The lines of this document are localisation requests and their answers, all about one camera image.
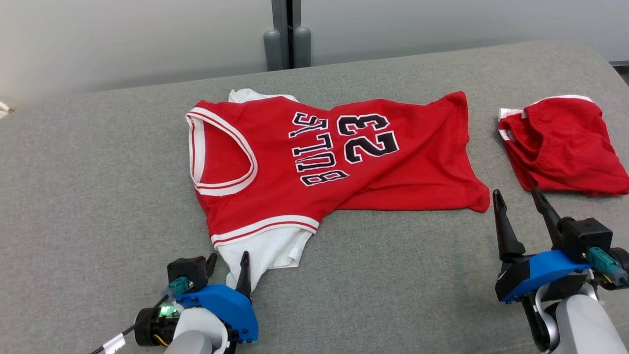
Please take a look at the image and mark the grey cylinder post foot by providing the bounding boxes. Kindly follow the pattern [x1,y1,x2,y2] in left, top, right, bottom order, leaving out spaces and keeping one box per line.
[263,29,283,72]
[293,26,312,68]

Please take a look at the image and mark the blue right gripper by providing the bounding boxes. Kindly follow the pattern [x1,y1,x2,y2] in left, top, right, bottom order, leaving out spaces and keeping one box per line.
[492,187,591,304]

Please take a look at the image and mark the red shorts with white stripes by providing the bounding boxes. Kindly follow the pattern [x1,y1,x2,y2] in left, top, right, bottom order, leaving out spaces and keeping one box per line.
[497,94,629,197]

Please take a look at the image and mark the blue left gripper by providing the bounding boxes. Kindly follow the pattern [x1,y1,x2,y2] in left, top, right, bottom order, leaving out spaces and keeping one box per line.
[175,250,260,344]

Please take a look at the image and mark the red Bulls basketball jersey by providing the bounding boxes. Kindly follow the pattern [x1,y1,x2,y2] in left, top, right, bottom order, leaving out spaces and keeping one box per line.
[185,88,491,291]

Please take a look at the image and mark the grey partition post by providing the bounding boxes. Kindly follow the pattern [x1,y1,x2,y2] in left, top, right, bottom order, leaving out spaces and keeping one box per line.
[271,0,301,69]

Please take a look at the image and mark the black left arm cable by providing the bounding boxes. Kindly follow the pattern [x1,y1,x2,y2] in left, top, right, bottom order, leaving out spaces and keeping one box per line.
[90,277,193,354]

